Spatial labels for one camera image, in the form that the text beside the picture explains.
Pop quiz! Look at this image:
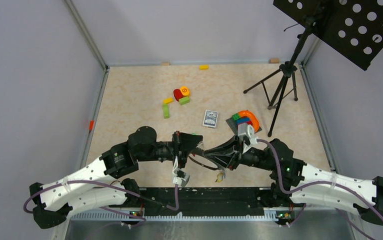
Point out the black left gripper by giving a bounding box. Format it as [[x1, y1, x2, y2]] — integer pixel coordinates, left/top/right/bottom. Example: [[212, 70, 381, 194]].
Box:
[[137, 130, 203, 170]]

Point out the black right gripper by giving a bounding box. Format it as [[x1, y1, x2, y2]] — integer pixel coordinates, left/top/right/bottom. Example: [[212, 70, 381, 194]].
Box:
[[204, 135, 275, 171]]

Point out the perforated metal keyring plate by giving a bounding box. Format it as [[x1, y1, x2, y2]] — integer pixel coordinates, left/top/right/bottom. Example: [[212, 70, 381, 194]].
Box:
[[188, 141, 226, 178]]

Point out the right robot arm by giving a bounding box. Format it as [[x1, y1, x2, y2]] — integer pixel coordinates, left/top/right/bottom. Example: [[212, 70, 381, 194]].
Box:
[[200, 136, 383, 226]]

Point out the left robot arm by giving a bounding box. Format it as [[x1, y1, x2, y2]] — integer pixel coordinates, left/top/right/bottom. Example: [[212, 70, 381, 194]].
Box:
[[23, 126, 203, 229]]

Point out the yellow key tag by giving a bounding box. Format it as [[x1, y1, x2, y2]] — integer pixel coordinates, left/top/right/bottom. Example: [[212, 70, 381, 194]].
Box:
[[215, 172, 226, 183]]

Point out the grey lego baseplate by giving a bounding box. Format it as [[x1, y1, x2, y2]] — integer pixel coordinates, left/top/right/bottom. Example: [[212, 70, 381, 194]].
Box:
[[226, 117, 262, 135]]

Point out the playing card deck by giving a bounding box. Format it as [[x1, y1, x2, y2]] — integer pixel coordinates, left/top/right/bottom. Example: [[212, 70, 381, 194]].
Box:
[[202, 110, 219, 128]]

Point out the blue lego brick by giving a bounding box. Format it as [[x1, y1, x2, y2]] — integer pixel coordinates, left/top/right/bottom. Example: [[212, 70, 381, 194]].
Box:
[[235, 117, 253, 126]]

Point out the green lego brick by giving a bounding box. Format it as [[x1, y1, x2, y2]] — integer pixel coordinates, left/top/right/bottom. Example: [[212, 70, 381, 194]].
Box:
[[231, 113, 241, 121]]

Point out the orange curved lego tube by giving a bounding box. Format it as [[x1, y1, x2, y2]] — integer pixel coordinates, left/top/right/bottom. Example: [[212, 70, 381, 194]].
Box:
[[238, 110, 260, 133]]

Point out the green rectangular block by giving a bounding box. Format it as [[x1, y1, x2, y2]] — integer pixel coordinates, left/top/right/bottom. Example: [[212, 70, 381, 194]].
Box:
[[178, 96, 190, 106]]

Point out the yellow rectangular block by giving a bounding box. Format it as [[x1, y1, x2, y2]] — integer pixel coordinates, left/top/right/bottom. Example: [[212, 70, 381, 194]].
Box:
[[162, 97, 174, 104]]

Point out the red cylinder block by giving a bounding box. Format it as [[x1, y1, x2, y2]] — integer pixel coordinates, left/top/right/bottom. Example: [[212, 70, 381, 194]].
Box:
[[173, 88, 184, 102]]

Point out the orange round block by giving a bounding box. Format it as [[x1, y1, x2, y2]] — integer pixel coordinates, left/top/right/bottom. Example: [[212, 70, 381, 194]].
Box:
[[179, 86, 190, 97]]

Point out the yellow block at far edge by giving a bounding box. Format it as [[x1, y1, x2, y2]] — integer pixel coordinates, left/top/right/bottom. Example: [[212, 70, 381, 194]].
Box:
[[199, 64, 209, 70]]

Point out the black tripod stand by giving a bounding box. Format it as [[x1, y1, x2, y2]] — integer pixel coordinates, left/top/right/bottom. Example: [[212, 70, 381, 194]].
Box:
[[243, 17, 317, 137]]

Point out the black perforated panel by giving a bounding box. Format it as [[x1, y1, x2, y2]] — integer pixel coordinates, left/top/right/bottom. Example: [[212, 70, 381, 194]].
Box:
[[273, 0, 383, 71]]

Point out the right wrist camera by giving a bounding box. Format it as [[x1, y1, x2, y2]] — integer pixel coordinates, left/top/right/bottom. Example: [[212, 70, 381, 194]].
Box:
[[237, 123, 258, 154]]

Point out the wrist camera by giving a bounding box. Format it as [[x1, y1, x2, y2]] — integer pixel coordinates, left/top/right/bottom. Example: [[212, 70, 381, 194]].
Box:
[[171, 156, 190, 188], [237, 123, 258, 154]]

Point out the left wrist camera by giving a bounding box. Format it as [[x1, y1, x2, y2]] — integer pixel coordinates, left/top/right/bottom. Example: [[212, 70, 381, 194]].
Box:
[[171, 156, 190, 188]]

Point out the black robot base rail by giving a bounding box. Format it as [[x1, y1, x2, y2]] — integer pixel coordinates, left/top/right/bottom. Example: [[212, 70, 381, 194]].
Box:
[[121, 187, 275, 217]]

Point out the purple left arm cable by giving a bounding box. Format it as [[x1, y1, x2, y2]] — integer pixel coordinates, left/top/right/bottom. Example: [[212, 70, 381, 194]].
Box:
[[23, 179, 181, 229]]

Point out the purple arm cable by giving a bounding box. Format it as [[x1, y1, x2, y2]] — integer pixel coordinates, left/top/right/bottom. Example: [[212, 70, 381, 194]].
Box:
[[257, 139, 383, 240], [23, 179, 181, 229]]

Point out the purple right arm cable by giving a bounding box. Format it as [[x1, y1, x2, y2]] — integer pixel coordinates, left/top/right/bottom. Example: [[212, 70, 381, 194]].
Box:
[[257, 139, 383, 240]]

